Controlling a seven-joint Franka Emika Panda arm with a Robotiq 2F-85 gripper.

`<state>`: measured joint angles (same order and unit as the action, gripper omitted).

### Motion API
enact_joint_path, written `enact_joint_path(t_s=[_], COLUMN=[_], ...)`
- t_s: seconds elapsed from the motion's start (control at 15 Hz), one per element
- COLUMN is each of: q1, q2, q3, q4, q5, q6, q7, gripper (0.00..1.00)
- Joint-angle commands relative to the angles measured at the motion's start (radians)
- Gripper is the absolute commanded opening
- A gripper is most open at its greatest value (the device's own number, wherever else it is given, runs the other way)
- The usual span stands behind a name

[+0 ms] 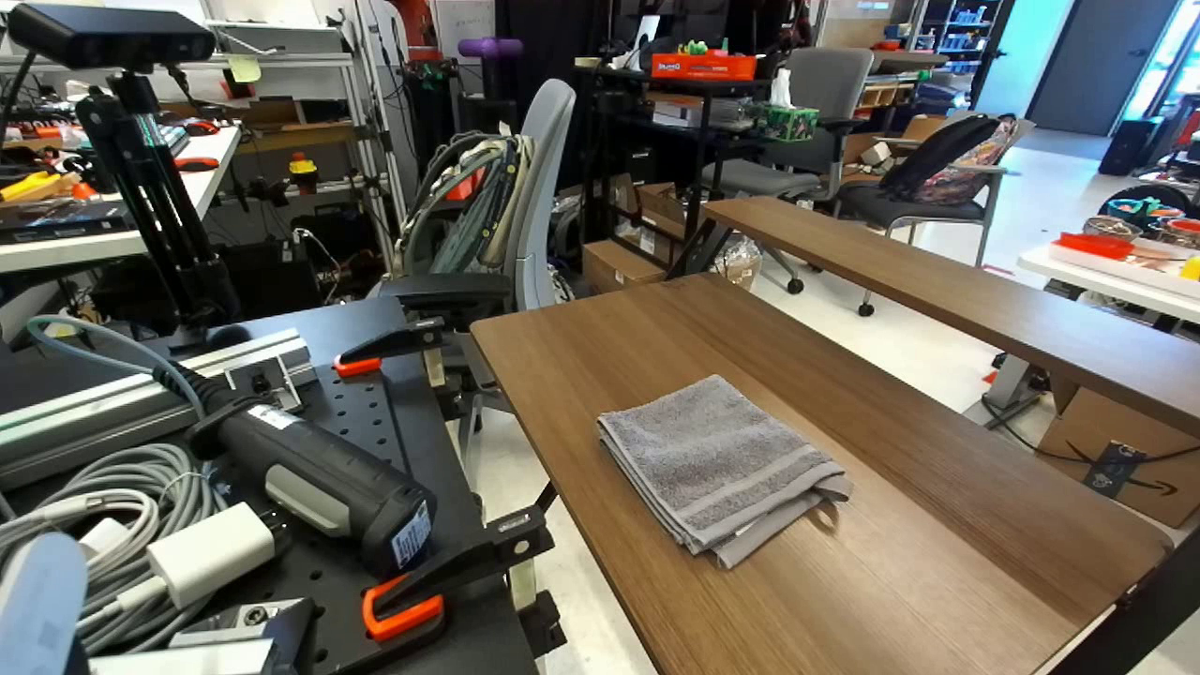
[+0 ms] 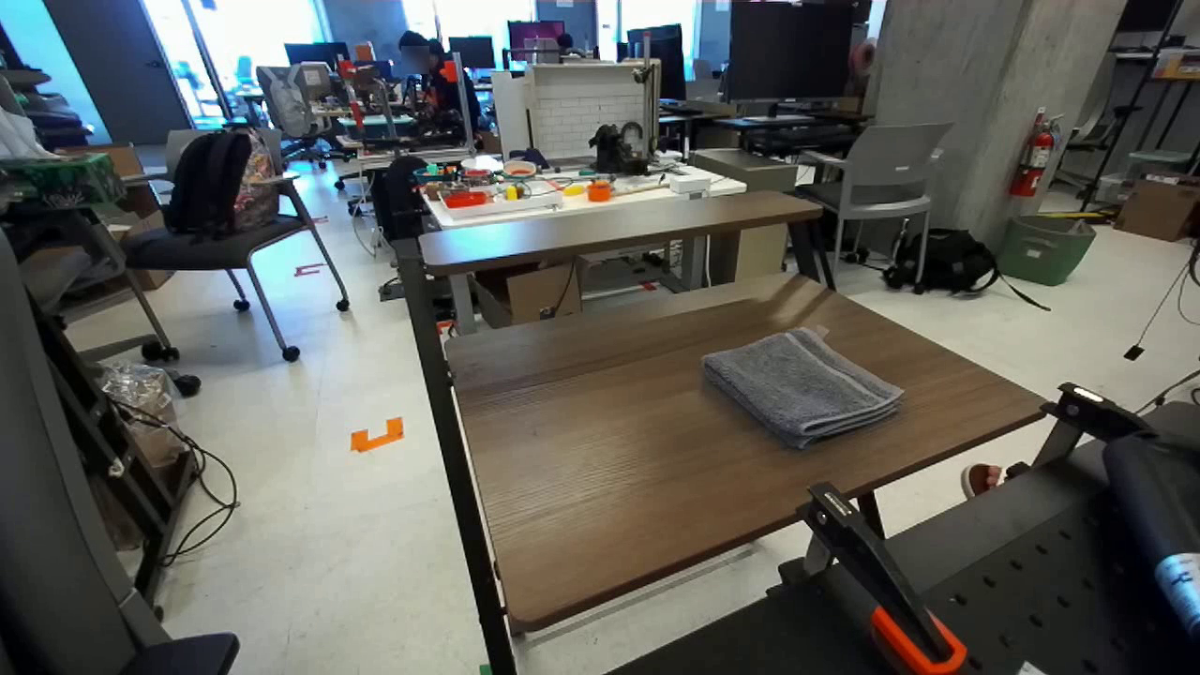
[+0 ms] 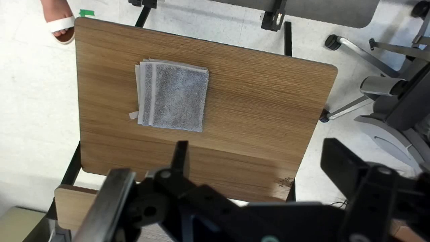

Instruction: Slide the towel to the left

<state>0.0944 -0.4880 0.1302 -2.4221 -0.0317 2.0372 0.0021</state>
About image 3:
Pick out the grey towel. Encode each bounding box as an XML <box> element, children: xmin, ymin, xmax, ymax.
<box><xmin>129</xmin><ymin>59</ymin><xmax>209</xmax><ymax>131</ymax></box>

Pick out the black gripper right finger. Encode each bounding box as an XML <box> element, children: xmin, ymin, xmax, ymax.
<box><xmin>320</xmin><ymin>138</ymin><xmax>430</xmax><ymax>242</ymax></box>

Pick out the wooden table with black frame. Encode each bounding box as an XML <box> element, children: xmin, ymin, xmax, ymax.
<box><xmin>48</xmin><ymin>16</ymin><xmax>338</xmax><ymax>234</ymax></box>

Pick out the grey office chair base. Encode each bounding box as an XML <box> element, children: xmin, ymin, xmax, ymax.
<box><xmin>320</xmin><ymin>0</ymin><xmax>430</xmax><ymax>172</ymax></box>

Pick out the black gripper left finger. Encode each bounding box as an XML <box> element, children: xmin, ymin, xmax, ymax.
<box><xmin>75</xmin><ymin>141</ymin><xmax>251</xmax><ymax>242</ymax></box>

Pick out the green tape floor marker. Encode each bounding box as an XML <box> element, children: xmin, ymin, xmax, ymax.
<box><xmin>79</xmin><ymin>9</ymin><xmax>95</xmax><ymax>17</ymax></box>

